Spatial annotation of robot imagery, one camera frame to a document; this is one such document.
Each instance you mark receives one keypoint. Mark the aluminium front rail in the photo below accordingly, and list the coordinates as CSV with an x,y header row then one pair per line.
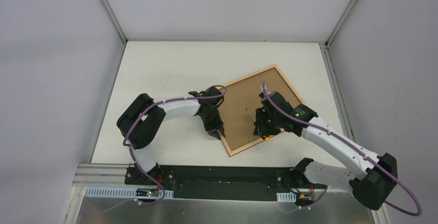
x,y
115,175

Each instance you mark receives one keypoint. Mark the black orange handle screwdriver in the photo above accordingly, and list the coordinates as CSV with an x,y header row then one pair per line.
x,y
251,114

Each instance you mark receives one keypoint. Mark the left white cable duct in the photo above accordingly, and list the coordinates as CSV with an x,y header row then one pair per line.
x,y
127,192

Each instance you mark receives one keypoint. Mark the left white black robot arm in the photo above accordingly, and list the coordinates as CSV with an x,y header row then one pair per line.
x,y
141,121

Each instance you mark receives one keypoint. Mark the white cable duct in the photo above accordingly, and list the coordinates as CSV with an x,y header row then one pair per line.
x,y
286,197
127,192

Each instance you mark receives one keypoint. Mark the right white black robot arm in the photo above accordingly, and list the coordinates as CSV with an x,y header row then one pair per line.
x,y
365,174

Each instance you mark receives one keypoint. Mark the brown wooden photo frame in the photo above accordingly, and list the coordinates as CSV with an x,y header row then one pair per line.
x,y
244,93

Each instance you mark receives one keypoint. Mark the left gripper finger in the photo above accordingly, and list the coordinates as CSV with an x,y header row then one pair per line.
x,y
221,132
214,132

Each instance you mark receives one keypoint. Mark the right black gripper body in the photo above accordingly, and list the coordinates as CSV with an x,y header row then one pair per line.
x,y
261,122

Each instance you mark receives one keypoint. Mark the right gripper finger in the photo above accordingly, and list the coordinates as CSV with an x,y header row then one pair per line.
x,y
258,122
267,132

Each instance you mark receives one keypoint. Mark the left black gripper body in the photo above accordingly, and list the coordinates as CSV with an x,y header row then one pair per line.
x,y
212,124

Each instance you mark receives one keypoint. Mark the right white cable duct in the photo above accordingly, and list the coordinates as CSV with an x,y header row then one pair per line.
x,y
286,197

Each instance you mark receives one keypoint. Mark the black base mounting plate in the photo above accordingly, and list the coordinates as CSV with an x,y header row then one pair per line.
x,y
222,183

